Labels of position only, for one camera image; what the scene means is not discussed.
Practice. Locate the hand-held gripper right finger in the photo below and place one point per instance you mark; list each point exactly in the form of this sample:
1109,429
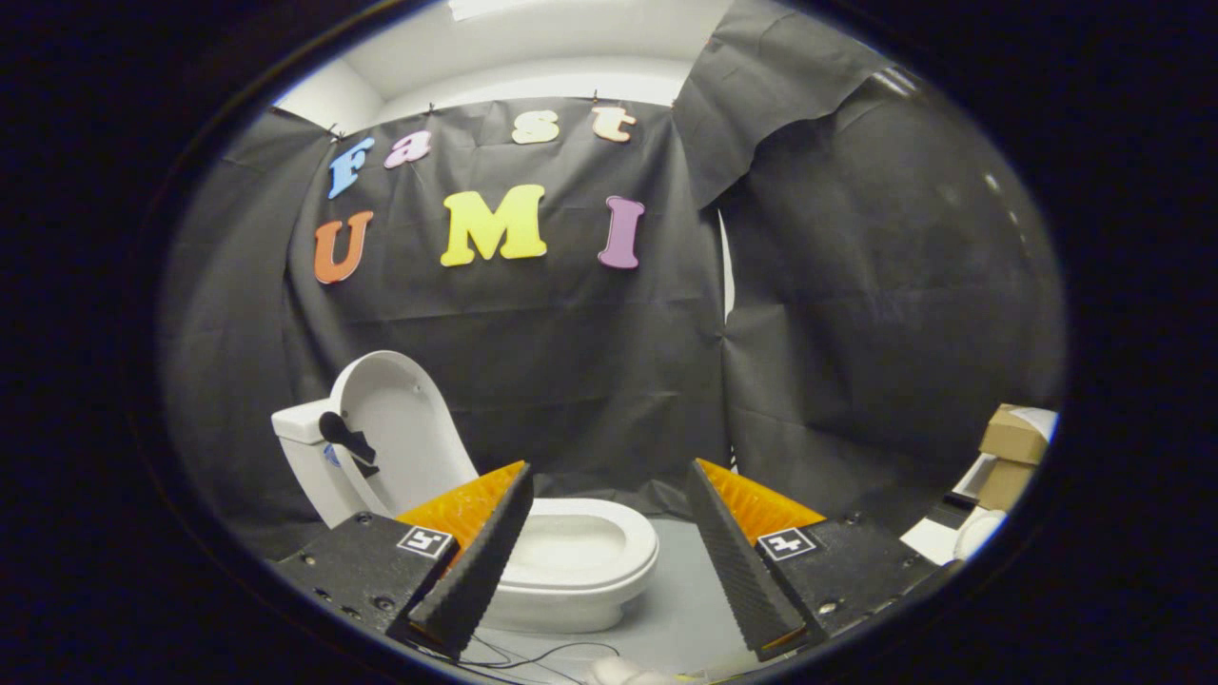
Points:
737,561

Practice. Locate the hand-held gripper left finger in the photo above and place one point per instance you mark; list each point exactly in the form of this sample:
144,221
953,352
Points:
481,561

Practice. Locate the white toilet lid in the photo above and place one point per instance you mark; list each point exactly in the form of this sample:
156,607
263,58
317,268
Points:
409,428

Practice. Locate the white toilet seat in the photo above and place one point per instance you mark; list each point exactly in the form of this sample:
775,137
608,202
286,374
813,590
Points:
638,542

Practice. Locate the white ceramic toilet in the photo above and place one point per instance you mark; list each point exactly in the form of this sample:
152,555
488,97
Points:
309,476

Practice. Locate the white toilet tank cover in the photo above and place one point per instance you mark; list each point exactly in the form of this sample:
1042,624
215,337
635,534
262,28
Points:
300,421

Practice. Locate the white rounded lump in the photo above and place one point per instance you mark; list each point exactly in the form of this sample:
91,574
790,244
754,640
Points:
633,674

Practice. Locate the white flat panel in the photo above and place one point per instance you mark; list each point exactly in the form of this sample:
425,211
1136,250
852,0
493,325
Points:
928,540

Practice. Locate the black backdrop cloth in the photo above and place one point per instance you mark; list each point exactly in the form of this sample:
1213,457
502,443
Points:
571,362

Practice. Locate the white round object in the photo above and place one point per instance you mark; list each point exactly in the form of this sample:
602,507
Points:
980,533

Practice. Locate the brown cardboard box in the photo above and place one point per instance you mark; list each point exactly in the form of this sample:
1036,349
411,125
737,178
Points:
1001,485
1011,438

